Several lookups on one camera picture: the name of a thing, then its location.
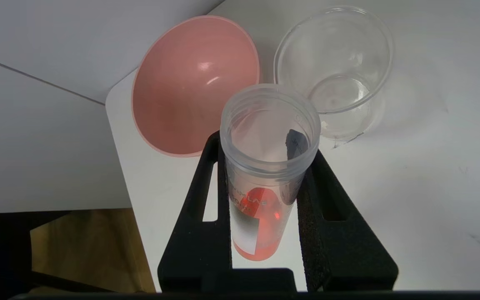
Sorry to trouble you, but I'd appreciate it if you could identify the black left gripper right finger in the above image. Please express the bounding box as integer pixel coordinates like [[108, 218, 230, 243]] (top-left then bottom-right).
[[296, 149, 399, 292]]

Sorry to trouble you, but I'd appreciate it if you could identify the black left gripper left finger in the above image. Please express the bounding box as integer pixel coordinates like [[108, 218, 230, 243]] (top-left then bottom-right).
[[157, 130, 233, 293]]

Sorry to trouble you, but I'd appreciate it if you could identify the test tube with red pigment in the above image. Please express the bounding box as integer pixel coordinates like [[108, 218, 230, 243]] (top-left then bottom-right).
[[220, 83, 322, 262]]

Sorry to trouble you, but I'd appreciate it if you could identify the clear glass beaker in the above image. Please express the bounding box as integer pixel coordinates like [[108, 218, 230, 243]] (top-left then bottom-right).
[[273, 5, 394, 140]]

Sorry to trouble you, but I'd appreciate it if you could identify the pink plastic bowl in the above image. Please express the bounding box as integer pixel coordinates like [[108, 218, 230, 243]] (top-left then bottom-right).
[[131, 15, 262, 158]]

